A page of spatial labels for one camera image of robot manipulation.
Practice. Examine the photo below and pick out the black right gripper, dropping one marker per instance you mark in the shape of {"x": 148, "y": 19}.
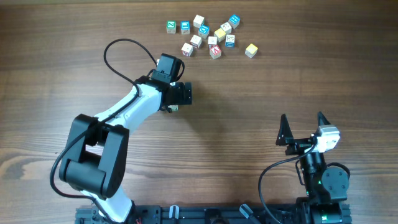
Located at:
{"x": 285, "y": 137}

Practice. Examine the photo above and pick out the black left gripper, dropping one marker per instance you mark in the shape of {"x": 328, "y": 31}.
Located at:
{"x": 181, "y": 98}

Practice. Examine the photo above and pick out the white block green side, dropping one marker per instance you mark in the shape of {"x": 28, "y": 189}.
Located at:
{"x": 173, "y": 107}

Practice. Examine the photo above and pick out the white block red V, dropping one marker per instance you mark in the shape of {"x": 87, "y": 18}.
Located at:
{"x": 187, "y": 49}

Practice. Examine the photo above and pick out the white block red side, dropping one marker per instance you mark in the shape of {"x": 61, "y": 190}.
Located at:
{"x": 196, "y": 41}

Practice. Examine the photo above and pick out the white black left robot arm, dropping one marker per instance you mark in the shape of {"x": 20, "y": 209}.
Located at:
{"x": 94, "y": 159}

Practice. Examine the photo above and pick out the red A letter block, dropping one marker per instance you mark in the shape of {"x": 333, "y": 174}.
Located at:
{"x": 215, "y": 52}

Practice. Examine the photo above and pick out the small white centre block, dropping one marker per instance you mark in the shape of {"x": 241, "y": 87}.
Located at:
{"x": 212, "y": 41}

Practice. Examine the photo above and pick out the blue L letter block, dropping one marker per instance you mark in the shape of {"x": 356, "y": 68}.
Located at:
{"x": 185, "y": 27}

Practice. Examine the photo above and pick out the blue D letter block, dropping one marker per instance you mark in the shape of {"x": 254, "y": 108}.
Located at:
{"x": 203, "y": 31}

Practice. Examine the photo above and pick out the green Z letter block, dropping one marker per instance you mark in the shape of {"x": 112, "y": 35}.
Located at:
{"x": 171, "y": 27}

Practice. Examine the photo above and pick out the yellow block in cluster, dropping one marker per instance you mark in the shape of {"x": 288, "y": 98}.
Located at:
{"x": 220, "y": 34}

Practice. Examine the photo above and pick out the white picture block top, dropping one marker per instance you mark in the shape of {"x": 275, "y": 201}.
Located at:
{"x": 198, "y": 21}

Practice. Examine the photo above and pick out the white block blue bottom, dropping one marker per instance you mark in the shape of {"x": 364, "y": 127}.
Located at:
{"x": 230, "y": 41}

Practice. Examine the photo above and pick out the white block blue side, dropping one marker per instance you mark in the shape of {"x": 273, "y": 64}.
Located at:
{"x": 226, "y": 27}

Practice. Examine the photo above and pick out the lone yellow block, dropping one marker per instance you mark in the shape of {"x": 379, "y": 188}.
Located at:
{"x": 251, "y": 50}

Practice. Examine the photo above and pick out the blue block far right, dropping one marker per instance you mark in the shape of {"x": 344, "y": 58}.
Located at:
{"x": 234, "y": 21}

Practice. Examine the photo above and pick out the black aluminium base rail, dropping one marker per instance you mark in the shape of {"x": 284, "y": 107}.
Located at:
{"x": 286, "y": 213}

